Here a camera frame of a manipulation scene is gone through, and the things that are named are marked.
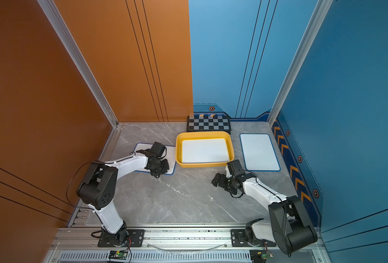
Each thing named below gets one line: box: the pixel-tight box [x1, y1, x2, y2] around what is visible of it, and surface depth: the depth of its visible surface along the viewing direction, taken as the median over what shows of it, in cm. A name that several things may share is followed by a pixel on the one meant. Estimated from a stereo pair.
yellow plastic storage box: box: [175, 130, 235, 168], surface depth 108 cm
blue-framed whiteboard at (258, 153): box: [239, 133, 281, 172], surface depth 109 cm
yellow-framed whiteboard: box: [181, 138, 231, 164], surface depth 107 cm
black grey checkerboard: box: [186, 115, 232, 135], surface depth 118 cm
